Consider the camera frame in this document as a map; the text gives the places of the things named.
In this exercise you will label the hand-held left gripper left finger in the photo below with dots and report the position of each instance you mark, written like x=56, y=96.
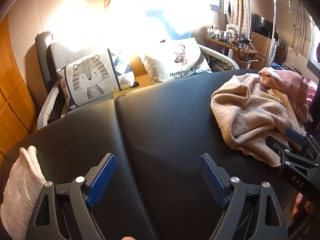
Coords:
x=100, y=180

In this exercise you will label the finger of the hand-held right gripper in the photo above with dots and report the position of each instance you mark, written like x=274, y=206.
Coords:
x=296, y=136
x=275, y=142

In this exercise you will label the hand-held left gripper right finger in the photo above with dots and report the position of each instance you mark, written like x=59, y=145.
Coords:
x=212, y=177

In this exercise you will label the beige knit sweater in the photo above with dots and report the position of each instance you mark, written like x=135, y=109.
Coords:
x=245, y=110

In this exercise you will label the person's right hand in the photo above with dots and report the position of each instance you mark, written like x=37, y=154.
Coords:
x=298, y=205

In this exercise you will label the pink quilt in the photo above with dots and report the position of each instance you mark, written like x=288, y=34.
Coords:
x=312, y=90

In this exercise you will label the pink knit sweater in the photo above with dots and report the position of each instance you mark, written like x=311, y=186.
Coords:
x=287, y=82

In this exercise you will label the blue plastic bag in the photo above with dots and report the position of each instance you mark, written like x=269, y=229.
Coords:
x=276, y=66

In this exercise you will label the white printed carton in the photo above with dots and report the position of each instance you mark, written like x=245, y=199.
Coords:
x=296, y=56

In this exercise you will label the white knit sweater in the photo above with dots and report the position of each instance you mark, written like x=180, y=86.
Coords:
x=20, y=187

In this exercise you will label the small side window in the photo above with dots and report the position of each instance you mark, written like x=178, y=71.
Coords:
x=315, y=45

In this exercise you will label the tiger print cushion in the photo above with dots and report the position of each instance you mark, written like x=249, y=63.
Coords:
x=87, y=80

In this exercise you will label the wooden side table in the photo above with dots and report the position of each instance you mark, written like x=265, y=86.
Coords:
x=225, y=43

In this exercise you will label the wooden wardrobe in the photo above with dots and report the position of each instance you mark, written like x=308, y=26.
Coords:
x=15, y=105

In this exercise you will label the black monitor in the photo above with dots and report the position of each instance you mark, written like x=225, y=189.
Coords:
x=261, y=25

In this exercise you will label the white metal stand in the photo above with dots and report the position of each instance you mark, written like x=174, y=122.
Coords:
x=273, y=17

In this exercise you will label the deer print cushion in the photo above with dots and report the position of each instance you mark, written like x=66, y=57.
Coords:
x=175, y=62

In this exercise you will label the row of glass jars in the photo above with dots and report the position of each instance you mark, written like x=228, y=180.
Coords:
x=220, y=33

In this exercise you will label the grey fabric sofa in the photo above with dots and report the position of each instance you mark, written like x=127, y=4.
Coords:
x=62, y=52

